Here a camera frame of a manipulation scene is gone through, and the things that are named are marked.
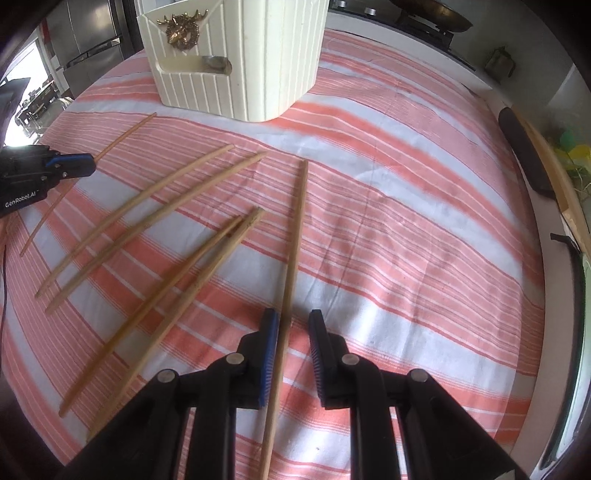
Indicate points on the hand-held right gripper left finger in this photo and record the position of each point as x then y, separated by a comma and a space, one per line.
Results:
268, 355

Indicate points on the black gas stove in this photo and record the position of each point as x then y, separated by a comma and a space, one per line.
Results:
415, 34

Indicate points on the long wooden chopstick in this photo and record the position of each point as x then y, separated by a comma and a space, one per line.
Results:
295, 240

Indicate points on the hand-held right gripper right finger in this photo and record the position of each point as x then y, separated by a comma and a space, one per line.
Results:
318, 355

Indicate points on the steel spoon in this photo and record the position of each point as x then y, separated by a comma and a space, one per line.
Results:
217, 63

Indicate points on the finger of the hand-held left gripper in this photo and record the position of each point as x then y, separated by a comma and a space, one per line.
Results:
56, 162
81, 170

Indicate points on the grey refrigerator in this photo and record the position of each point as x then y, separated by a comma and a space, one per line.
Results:
87, 27

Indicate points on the wooden cutting board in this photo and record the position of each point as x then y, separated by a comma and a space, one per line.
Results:
556, 170

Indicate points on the thin wooden chopstick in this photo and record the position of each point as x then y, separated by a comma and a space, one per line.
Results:
124, 139

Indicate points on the pink white striped tablecloth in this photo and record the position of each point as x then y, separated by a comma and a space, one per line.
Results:
392, 184

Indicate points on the wok with glass lid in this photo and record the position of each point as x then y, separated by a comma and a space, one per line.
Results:
438, 14

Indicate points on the cream ribbed utensil holder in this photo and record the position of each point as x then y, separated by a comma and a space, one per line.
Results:
258, 60

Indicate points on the yellow green bag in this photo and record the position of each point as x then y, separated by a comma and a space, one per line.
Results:
575, 147

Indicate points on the pile of wooden chopsticks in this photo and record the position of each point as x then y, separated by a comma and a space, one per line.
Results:
251, 226

